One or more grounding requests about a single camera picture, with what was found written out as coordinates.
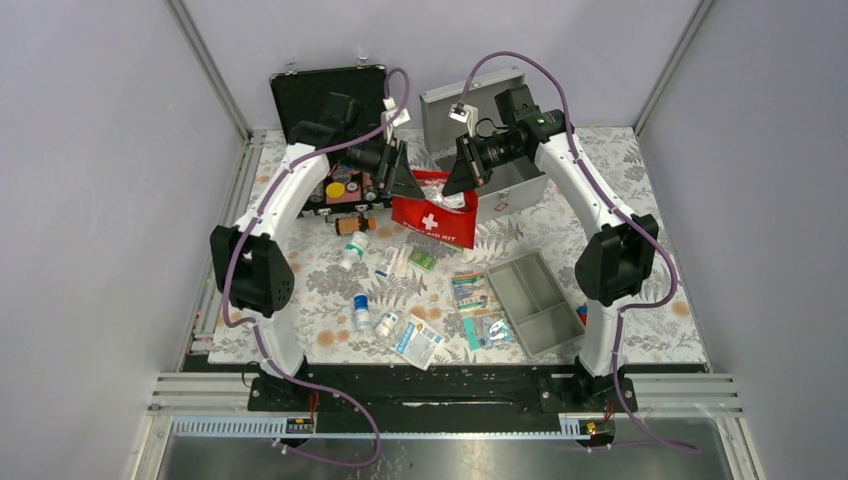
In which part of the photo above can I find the grey metal medicine box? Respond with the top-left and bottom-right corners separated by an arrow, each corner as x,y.
420,67 -> 548,223

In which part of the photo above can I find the white gauze sachet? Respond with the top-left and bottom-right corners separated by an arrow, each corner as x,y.
389,315 -> 446,371

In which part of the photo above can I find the small white pill bottle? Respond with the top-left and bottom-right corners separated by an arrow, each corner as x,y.
374,312 -> 399,338

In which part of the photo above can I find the colourful block toy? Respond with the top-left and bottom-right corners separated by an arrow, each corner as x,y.
576,305 -> 588,325

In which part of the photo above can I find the black poker chip case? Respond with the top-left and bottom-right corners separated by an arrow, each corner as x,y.
269,64 -> 391,216

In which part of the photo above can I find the floral table mat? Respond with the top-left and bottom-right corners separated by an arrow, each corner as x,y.
205,127 -> 710,366

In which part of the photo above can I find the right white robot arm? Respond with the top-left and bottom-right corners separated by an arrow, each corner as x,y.
443,86 -> 659,412

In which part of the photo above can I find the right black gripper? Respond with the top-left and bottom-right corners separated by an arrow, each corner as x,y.
443,133 -> 526,198

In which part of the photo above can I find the grey plastic divider tray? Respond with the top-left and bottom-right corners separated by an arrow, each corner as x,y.
485,251 -> 585,359

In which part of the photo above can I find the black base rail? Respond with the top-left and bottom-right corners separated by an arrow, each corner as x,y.
247,364 -> 638,434

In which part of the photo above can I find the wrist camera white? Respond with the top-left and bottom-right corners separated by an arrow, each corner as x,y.
381,97 -> 411,143
448,102 -> 479,137

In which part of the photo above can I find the green small box lower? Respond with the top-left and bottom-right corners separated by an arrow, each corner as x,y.
408,249 -> 437,272

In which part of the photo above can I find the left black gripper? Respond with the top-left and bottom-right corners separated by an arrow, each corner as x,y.
337,135 -> 425,201

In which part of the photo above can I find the white tube bottle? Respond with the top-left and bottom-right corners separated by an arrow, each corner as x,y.
339,231 -> 369,271

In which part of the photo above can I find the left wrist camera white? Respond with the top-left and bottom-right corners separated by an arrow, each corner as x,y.
381,97 -> 411,143

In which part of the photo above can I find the blue white wipes pack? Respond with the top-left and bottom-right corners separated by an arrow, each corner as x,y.
419,178 -> 466,210

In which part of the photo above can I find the white blue pill bottle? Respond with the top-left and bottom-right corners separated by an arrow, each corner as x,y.
353,294 -> 371,331

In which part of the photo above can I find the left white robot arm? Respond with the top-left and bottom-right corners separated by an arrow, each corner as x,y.
210,93 -> 423,411

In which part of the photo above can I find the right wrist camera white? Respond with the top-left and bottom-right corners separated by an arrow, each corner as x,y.
448,102 -> 479,137

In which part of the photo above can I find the amber medicine bottle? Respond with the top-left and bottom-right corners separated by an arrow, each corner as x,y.
334,216 -> 377,236

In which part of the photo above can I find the clear bag with teal strip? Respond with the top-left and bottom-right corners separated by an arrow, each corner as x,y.
463,312 -> 513,351

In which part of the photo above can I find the red first aid pouch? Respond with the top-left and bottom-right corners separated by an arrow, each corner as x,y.
391,170 -> 479,249

